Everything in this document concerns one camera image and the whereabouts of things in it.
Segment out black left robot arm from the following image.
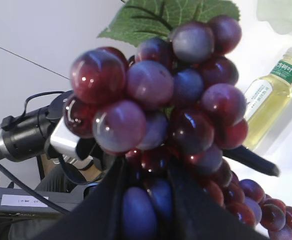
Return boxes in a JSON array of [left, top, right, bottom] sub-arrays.
[[0, 90, 96, 162]]

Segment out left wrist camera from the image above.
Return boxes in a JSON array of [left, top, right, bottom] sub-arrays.
[[49, 116, 80, 160]]

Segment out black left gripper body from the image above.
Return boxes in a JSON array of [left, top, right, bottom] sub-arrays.
[[47, 90, 106, 171]]

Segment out yellow tea bottle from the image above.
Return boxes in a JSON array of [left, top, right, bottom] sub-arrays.
[[243, 47, 292, 150]]

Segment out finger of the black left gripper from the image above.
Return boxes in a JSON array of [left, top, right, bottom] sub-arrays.
[[222, 145, 281, 177]]

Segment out purple artificial grape bunch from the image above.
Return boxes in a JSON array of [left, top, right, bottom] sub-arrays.
[[70, 0, 292, 240]]

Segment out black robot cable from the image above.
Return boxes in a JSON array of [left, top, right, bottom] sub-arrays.
[[0, 147, 72, 216]]

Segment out black equipment base with label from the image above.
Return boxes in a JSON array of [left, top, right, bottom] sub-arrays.
[[0, 182, 99, 220]]

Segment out pale green wavy glass plate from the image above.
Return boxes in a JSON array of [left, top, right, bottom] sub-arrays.
[[256, 0, 292, 35]]

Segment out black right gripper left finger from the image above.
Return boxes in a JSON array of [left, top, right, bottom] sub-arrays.
[[35, 157, 126, 240]]

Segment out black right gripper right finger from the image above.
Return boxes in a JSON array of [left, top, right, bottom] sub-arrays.
[[167, 167, 267, 240]]

